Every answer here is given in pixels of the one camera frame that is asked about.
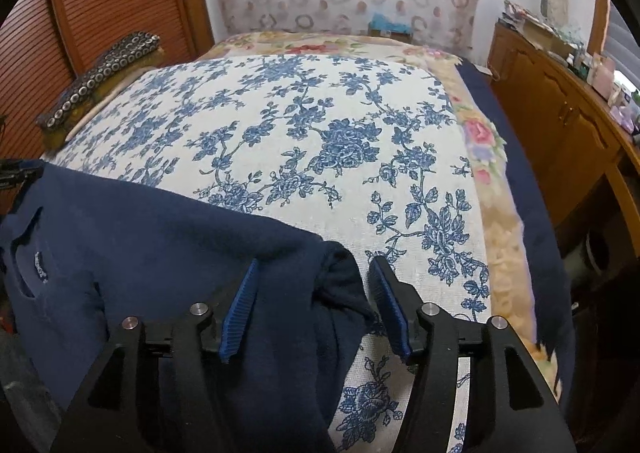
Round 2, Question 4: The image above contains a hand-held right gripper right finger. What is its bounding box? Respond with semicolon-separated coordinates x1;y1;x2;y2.
369;255;576;453

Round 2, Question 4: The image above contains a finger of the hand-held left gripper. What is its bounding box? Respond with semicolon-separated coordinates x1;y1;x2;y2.
0;160;45;188

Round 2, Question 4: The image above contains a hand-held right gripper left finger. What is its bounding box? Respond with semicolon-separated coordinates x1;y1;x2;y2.
50;258;261;453

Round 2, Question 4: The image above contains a navy t-shirt with orange print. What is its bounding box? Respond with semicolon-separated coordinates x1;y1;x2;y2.
0;160;376;453

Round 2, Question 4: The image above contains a dark circle-patterned pillow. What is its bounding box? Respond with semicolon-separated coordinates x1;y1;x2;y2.
36;32;163;144

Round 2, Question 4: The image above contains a navy bed cover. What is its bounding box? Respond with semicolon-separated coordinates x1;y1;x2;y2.
457;60;576;409

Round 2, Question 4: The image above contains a blue floral bed sheet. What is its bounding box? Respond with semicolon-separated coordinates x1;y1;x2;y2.
42;53;493;453

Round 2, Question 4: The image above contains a wooden cabinet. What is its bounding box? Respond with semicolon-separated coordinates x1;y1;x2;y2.
487;20;640;304

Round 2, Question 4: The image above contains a small cardboard box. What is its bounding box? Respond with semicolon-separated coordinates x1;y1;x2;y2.
369;27;413;44

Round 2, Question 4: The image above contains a light blue cloth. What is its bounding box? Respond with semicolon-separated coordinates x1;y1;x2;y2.
370;13;411;34

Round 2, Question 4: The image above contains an open cardboard box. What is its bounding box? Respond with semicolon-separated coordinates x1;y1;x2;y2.
520;25;557;50

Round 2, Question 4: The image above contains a pile of papers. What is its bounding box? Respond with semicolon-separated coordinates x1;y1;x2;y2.
500;0;526;31

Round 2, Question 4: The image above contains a grey window blind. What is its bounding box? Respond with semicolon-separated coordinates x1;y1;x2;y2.
602;0;640;78

